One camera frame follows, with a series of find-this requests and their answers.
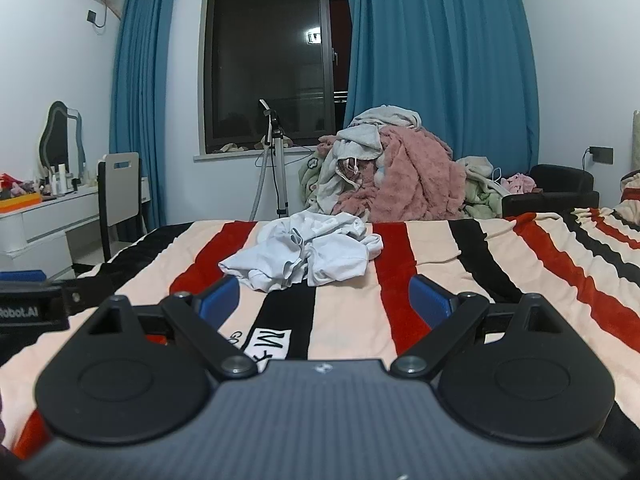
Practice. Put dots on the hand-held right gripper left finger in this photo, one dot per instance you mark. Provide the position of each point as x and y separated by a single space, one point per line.
222 294

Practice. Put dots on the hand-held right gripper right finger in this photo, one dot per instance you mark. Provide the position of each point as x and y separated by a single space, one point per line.
429 300

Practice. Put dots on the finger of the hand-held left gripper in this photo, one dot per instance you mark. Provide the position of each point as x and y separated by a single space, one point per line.
22 276

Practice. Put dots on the white t-shirt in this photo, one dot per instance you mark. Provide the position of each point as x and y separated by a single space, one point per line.
305 255

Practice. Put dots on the white vanity desk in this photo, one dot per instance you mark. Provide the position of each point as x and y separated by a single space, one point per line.
45 225

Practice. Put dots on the orange box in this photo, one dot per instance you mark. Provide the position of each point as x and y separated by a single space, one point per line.
20 204

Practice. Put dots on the red black cream striped blanket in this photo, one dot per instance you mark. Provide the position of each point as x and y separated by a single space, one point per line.
350 310

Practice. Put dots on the group of cosmetic bottles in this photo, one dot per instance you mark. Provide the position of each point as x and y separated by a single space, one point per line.
61 177

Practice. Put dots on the pale green blanket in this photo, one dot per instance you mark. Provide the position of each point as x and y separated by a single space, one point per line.
482 205

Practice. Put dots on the pink fluffy robe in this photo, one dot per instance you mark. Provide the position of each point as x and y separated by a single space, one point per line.
415 180

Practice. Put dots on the grey and black chair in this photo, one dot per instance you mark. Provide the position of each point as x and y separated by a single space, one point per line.
117 195

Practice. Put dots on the cream garment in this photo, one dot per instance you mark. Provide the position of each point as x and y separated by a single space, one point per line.
475 167

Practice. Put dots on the green patterned blanket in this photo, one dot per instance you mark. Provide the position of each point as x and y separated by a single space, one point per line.
310 180

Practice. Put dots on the silver tripod stand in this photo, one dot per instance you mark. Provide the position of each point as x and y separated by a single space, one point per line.
279 160

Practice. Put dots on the wavy vanity mirror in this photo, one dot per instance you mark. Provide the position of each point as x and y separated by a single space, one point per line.
57 135

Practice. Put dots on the slippers on windowsill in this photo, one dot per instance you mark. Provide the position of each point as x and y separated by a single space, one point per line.
230 148

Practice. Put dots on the small pink cloth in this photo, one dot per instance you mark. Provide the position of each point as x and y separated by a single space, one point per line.
520 183

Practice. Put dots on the grey hoodie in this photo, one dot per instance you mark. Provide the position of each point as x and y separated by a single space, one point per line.
357 140

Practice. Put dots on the black armchair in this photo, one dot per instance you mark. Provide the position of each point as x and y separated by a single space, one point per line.
565 185

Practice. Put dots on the blue curtain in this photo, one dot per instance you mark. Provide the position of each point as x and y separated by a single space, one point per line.
140 110
440 60

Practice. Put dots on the striped pillow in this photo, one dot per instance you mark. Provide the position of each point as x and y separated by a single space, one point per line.
631 205

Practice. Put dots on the dark window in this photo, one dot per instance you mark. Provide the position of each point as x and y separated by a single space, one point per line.
265 60

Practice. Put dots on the beige quilted headboard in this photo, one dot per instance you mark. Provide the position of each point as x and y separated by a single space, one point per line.
636 140

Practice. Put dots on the dark wall socket with charger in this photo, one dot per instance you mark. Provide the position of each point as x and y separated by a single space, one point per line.
601 155

